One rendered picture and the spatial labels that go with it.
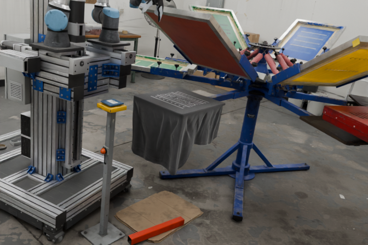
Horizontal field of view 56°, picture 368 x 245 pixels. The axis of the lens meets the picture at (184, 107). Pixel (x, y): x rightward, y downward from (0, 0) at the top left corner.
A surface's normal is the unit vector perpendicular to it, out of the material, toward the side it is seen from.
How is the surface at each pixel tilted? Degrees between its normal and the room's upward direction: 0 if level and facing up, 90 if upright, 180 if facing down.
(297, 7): 90
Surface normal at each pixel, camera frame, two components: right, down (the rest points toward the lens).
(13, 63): -0.44, 0.22
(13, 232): 0.13, -0.94
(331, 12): -0.64, 0.15
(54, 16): 0.23, 0.44
